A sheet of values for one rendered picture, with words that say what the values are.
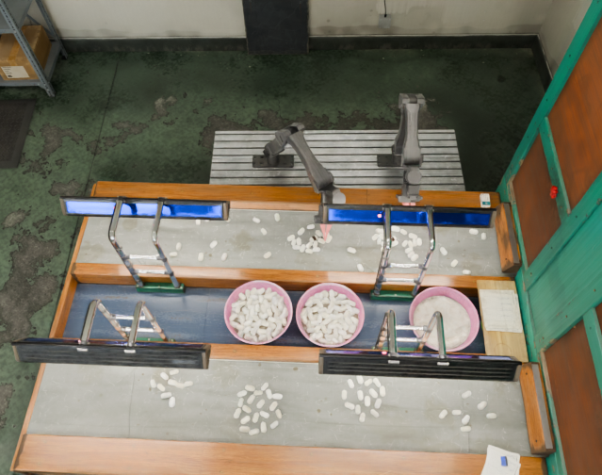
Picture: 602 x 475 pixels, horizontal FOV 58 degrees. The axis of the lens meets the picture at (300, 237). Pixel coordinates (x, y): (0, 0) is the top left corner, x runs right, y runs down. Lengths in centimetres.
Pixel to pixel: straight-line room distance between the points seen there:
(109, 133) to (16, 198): 71
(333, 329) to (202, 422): 60
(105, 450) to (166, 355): 48
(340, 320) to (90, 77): 283
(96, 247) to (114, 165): 131
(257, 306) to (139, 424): 60
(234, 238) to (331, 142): 73
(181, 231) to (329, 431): 103
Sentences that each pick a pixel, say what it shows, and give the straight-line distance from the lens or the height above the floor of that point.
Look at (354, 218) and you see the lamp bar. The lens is 198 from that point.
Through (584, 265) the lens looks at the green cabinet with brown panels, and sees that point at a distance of 184.
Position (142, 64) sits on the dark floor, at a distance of 428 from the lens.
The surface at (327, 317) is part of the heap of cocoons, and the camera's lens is 215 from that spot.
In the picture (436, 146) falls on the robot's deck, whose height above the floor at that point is 67.
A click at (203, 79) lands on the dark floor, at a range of 406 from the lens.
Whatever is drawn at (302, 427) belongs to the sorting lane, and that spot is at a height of 74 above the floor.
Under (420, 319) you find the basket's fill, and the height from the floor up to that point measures 73.
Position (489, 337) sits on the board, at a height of 78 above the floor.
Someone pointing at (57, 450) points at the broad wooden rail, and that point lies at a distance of 218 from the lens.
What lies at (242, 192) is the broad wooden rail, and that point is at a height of 76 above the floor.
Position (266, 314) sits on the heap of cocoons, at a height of 74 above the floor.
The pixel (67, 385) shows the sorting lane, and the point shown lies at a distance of 225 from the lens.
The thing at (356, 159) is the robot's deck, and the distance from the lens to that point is 265.
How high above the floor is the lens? 274
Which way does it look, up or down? 60 degrees down
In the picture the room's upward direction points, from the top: 2 degrees counter-clockwise
